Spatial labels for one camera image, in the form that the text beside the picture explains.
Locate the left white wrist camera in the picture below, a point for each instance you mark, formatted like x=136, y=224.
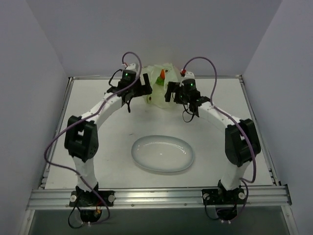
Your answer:
x=133, y=67

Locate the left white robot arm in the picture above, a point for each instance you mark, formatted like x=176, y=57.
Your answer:
x=81, y=140

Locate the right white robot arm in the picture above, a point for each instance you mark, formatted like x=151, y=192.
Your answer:
x=241, y=140

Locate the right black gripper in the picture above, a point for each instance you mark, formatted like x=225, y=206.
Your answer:
x=171, y=91

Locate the aluminium front rail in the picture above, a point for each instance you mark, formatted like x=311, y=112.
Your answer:
x=158, y=198

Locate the orange fake fruit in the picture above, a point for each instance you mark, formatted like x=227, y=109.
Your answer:
x=162, y=74

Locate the white oval plate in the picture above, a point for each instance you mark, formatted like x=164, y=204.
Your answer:
x=161, y=153

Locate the translucent plastic bag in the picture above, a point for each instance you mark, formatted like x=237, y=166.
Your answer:
x=159, y=86

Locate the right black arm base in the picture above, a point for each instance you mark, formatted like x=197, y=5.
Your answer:
x=228, y=203

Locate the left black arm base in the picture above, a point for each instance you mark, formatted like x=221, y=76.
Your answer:
x=88, y=204

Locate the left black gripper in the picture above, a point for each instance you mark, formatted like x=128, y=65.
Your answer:
x=143, y=85

